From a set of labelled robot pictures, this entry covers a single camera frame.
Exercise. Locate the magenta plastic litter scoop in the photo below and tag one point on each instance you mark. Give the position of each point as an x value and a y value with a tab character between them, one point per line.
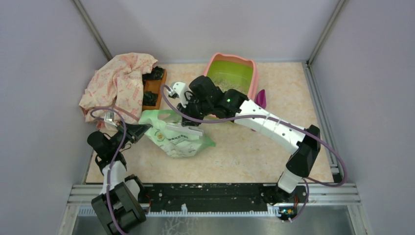
260	99

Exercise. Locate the green cat litter bag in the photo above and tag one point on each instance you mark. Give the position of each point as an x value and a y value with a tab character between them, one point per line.
174	144

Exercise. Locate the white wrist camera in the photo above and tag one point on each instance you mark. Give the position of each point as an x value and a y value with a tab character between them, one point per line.
109	119
177	90

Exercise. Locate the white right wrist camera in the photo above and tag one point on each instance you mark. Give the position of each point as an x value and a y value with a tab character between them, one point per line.
177	90

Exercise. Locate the aluminium frame rail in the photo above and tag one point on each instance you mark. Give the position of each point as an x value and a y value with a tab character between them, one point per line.
316	195

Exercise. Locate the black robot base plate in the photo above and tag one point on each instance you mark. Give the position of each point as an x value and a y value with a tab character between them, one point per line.
218	197

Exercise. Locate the brown wooden tray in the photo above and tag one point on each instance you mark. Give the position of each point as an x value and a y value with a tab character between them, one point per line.
152	83

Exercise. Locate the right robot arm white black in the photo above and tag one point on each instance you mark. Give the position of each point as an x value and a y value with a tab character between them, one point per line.
301	143

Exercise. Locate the pink green litter box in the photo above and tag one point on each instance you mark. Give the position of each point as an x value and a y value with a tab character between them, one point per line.
233	72

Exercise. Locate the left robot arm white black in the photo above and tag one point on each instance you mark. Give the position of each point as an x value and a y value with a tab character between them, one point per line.
117	206

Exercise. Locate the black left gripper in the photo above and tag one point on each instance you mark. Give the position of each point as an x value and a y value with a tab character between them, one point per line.
134	131

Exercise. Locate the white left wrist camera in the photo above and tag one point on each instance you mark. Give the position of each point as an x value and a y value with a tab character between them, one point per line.
109	119

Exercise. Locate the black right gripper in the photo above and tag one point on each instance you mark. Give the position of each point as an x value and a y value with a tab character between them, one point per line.
190	99

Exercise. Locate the pink floral crumpled cloth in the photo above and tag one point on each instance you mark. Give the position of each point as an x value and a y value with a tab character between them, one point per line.
118	85

